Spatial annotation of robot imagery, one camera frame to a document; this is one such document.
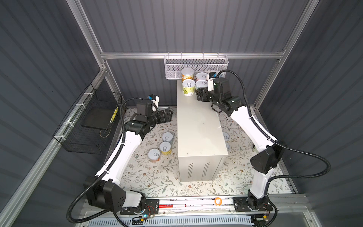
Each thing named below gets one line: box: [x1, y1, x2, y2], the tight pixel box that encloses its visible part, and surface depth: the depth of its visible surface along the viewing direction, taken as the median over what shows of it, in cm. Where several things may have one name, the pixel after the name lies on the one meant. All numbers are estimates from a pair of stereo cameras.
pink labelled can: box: [195, 71, 208, 82], surface depth 82 cm
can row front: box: [147, 148, 161, 164], surface depth 89 cm
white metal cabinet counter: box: [176, 80, 229, 183], surface depth 68 cm
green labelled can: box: [181, 78, 196, 97], surface depth 78 cm
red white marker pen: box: [158, 203, 199, 209], surface depth 75 cm
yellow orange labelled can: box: [181, 67, 195, 83], surface depth 82 cm
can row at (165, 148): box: [159, 141, 172, 156], surface depth 91 cm
